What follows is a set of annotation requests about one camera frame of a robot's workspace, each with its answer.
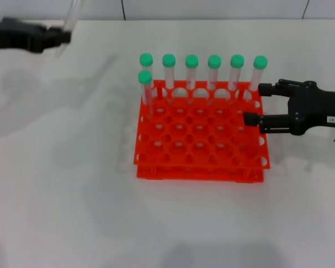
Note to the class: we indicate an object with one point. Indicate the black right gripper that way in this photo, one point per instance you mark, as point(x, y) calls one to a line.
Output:
point(310, 106)

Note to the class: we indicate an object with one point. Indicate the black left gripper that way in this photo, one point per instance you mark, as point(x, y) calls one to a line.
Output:
point(14, 35)

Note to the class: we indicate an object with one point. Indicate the green capped test tube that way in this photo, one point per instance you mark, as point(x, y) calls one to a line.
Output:
point(260, 62)
point(144, 77)
point(214, 61)
point(146, 59)
point(69, 19)
point(237, 61)
point(191, 61)
point(168, 60)

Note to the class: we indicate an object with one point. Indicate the orange test tube rack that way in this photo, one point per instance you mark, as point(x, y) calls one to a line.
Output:
point(201, 156)

